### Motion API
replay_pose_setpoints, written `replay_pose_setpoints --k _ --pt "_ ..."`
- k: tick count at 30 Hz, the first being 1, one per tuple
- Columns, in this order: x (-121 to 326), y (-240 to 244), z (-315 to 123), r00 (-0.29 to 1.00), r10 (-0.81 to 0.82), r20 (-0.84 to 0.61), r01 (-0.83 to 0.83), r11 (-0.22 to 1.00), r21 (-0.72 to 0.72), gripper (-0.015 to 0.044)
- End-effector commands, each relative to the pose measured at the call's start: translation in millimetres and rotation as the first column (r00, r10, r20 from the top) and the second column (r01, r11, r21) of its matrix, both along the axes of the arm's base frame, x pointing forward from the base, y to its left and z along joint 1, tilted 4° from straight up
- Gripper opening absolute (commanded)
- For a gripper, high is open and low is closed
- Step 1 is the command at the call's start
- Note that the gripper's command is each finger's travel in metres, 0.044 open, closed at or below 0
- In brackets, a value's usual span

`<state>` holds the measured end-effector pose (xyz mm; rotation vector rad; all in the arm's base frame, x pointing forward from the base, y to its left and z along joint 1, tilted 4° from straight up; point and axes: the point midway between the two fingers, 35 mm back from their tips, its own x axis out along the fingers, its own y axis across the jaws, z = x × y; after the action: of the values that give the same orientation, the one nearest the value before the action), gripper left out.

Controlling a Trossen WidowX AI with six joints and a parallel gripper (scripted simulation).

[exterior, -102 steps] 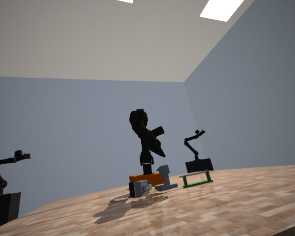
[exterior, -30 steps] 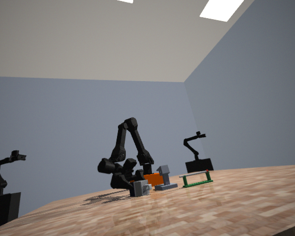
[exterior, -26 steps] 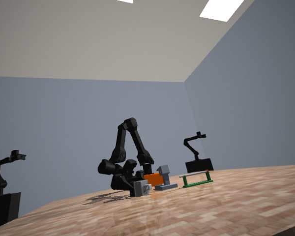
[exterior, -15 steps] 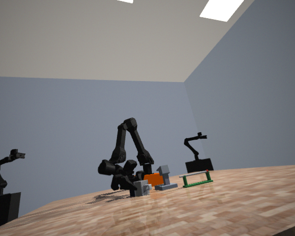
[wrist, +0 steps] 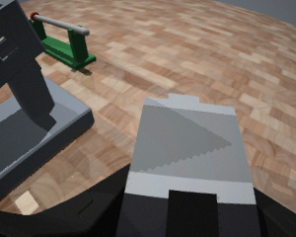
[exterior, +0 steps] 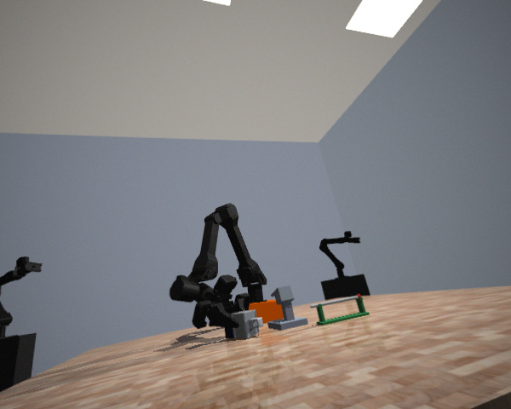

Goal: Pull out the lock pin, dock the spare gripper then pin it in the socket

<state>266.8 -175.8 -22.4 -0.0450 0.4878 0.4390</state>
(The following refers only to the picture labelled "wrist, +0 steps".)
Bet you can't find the grey tapered pin with red head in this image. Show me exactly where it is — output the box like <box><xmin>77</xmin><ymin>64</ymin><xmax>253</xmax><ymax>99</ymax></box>
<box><xmin>30</xmin><ymin>12</ymin><xmax>89</xmax><ymax>37</ymax></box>

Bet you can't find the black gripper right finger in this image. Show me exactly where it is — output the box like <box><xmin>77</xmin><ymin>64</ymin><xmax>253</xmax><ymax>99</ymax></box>
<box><xmin>254</xmin><ymin>189</ymin><xmax>296</xmax><ymax>237</ymax></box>

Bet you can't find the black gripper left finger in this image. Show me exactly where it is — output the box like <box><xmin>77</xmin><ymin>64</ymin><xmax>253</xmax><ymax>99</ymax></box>
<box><xmin>0</xmin><ymin>162</ymin><xmax>131</xmax><ymax>237</ymax></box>

